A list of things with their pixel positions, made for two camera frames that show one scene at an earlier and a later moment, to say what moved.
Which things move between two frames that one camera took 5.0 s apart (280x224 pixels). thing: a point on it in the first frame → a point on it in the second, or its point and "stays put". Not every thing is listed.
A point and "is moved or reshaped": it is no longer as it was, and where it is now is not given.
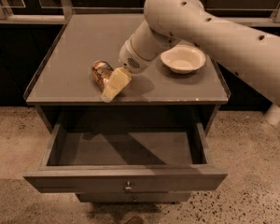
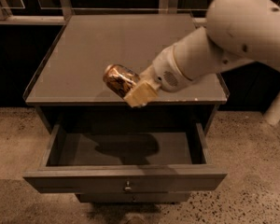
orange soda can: [100, 72] is moved or reshaped
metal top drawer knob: [128, 189] stays put
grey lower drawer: [133, 197] stays put
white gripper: [130, 57] → [163, 71]
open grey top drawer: [103, 157] stays put
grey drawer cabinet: [151, 143] stays put
